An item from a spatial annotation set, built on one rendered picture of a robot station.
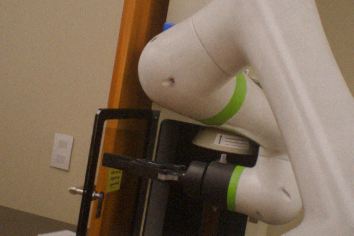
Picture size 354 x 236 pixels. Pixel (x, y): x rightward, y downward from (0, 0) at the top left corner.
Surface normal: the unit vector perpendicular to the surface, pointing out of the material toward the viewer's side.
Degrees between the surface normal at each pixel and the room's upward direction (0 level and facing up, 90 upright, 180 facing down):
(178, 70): 99
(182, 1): 90
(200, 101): 128
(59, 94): 90
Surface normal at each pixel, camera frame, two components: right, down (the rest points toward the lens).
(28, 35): -0.34, 0.00
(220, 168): -0.10, -0.75
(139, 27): 0.93, 0.17
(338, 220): -0.68, -0.52
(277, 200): -0.06, -0.05
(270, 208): -0.27, 0.24
